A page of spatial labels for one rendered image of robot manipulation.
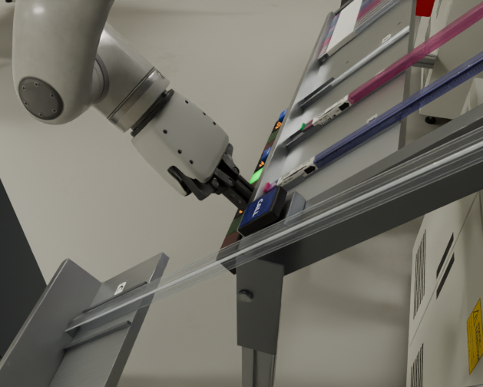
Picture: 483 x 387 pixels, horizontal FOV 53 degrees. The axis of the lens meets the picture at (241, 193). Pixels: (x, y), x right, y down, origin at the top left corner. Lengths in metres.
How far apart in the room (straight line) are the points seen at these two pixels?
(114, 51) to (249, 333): 0.36
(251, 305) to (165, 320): 0.83
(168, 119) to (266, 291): 0.23
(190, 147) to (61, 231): 1.13
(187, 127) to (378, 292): 0.99
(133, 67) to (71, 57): 0.10
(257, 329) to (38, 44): 0.38
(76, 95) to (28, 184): 1.39
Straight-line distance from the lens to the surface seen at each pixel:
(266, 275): 0.50
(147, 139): 0.57
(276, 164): 0.65
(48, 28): 0.48
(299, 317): 1.37
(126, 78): 0.56
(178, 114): 0.59
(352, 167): 0.51
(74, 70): 0.49
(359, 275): 1.49
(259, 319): 0.57
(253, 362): 0.66
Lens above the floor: 1.13
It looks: 42 degrees down
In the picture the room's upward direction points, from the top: straight up
